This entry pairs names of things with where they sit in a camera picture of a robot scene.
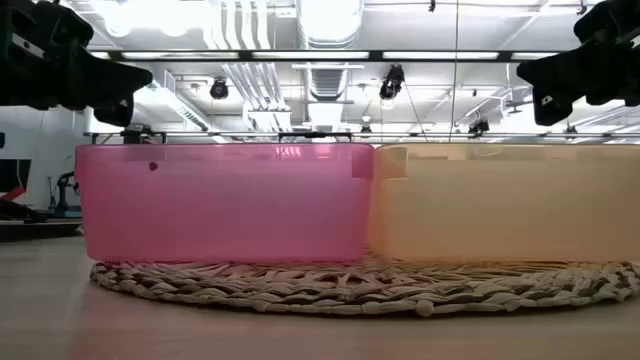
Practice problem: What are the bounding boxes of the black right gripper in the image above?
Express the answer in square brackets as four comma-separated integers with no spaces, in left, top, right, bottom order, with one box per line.
[516,0,640,128]

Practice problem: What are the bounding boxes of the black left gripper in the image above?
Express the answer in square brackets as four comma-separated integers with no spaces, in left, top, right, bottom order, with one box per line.
[0,0,154,128]

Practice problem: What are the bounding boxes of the black background stand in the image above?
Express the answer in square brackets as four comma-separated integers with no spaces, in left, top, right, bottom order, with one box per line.
[53,171,82,213]

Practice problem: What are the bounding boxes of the black background monitor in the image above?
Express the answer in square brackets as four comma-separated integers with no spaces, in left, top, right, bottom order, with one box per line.
[0,158,33,193]

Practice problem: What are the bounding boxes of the orange translucent plastic bin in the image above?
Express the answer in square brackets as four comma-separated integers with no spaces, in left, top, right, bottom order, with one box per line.
[368,143,640,264]

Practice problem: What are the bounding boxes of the red and black tool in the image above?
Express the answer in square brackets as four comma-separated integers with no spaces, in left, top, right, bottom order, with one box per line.
[0,185,49,224]

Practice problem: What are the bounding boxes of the dark background table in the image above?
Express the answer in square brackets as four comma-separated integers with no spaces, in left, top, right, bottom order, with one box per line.
[0,213,84,243]

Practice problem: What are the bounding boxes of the pink translucent plastic bin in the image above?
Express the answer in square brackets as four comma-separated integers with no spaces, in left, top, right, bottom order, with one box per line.
[74,142,375,264]

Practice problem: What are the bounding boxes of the round woven placemat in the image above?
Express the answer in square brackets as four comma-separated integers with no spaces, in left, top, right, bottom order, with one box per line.
[88,247,640,318]

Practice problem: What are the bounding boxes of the thin hanging black cable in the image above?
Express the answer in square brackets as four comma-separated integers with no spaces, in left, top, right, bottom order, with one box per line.
[448,0,461,144]

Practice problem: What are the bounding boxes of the long horizontal metal rail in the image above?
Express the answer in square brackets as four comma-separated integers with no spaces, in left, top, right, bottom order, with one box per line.
[82,130,640,141]

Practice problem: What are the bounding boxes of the silver ventilation duct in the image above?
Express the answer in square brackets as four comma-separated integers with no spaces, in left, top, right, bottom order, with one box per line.
[294,0,366,102]

